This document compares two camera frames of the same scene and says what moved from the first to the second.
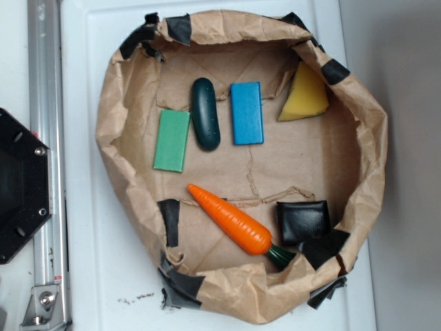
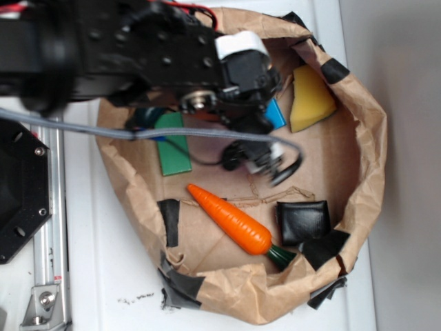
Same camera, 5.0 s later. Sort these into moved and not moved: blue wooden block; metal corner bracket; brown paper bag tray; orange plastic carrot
Moved: blue wooden block
Not moved: brown paper bag tray; metal corner bracket; orange plastic carrot
